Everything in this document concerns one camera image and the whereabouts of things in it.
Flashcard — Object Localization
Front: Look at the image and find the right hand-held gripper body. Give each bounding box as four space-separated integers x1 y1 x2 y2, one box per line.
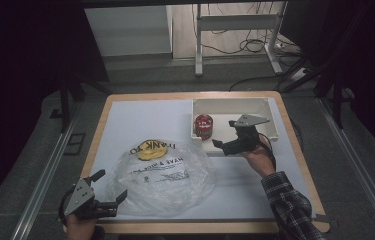
222 114 271 157

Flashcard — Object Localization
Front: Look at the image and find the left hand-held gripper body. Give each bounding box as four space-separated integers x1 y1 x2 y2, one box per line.
62 178 119 220

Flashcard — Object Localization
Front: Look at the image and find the white plastic bin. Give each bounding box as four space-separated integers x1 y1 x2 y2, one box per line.
190 97 280 158

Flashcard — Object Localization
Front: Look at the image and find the red can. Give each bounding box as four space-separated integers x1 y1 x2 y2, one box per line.
193 114 214 140

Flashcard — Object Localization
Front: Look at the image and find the clear printed plastic bag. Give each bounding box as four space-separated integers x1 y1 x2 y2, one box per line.
108 139 217 218

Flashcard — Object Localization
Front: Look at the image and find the person's right hand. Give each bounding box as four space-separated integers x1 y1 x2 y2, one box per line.
240 144 277 178

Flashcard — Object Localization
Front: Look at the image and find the person's left hand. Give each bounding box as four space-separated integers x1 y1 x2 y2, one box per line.
64 211 105 240

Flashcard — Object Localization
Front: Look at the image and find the white table mat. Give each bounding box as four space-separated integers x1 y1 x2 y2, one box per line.
89 98 318 222

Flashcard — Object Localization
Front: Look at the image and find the wooden table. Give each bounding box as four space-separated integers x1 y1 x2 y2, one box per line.
62 90 331 234

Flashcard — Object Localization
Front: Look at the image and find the black stand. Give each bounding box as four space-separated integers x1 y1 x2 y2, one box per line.
58 74 87 134
314 64 347 130

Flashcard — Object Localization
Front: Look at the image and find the white power strip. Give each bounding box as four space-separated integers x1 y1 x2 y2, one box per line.
289 67 310 83

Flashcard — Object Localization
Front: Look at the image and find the white cabinet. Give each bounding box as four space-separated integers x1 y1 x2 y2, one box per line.
84 4 173 58

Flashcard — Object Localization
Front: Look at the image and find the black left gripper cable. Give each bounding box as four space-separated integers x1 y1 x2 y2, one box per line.
58 185 76 225

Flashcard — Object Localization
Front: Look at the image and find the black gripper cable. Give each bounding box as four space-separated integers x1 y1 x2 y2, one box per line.
58 185 76 225
258 132 278 171

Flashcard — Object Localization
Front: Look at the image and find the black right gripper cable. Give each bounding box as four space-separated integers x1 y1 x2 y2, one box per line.
258 132 278 171

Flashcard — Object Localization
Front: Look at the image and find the metal floor rail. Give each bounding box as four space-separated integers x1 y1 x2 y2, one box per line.
9 103 83 240
318 98 375 240

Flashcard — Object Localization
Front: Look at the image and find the long black floor cable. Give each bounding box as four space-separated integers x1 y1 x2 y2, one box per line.
228 73 288 92

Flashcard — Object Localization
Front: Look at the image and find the tangle of black floor cables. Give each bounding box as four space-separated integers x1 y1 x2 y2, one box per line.
201 28 304 68

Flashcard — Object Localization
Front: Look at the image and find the white desk frame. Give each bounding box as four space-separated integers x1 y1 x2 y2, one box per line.
194 2 289 77

